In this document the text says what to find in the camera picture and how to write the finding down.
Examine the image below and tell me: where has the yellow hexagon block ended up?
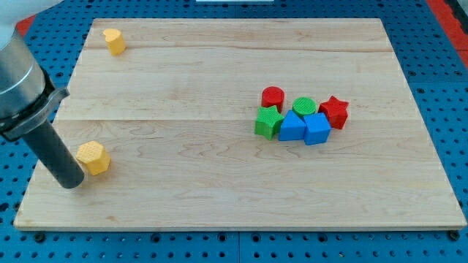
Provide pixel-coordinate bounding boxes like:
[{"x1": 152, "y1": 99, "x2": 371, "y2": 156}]
[{"x1": 76, "y1": 141, "x2": 110, "y2": 175}]

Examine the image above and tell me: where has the red cylinder block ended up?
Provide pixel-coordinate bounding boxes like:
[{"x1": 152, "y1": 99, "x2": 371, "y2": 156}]
[{"x1": 260, "y1": 86, "x2": 285, "y2": 113}]

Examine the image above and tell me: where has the yellow heart block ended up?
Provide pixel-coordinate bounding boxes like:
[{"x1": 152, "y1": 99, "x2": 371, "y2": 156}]
[{"x1": 103, "y1": 28, "x2": 126, "y2": 56}]

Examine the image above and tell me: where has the green star block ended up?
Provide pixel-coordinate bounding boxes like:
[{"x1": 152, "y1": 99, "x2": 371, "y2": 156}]
[{"x1": 254, "y1": 106, "x2": 284, "y2": 140}]

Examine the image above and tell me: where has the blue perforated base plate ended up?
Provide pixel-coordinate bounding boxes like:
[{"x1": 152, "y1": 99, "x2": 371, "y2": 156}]
[{"x1": 1, "y1": 0, "x2": 467, "y2": 262}]

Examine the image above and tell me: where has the blue triangle block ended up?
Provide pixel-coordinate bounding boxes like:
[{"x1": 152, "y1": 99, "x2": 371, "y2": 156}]
[{"x1": 279, "y1": 110, "x2": 306, "y2": 141}]

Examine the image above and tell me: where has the red star block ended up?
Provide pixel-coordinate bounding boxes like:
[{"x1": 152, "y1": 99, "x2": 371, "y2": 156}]
[{"x1": 318, "y1": 96, "x2": 349, "y2": 129}]

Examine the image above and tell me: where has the wooden board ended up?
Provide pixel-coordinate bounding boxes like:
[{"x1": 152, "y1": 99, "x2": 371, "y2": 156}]
[{"x1": 14, "y1": 18, "x2": 467, "y2": 232}]

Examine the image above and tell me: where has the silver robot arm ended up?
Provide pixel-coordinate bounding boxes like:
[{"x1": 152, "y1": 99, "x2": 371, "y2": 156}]
[{"x1": 1, "y1": 0, "x2": 84, "y2": 188}]

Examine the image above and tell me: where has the green cylinder block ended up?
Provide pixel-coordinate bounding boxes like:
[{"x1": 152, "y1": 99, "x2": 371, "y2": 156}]
[{"x1": 292, "y1": 96, "x2": 317, "y2": 118}]

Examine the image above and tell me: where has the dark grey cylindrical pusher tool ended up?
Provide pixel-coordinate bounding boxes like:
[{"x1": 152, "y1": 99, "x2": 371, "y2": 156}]
[{"x1": 23, "y1": 121, "x2": 84, "y2": 188}]

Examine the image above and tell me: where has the blue cube block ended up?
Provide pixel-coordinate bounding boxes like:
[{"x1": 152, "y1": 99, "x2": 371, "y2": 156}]
[{"x1": 303, "y1": 113, "x2": 331, "y2": 145}]

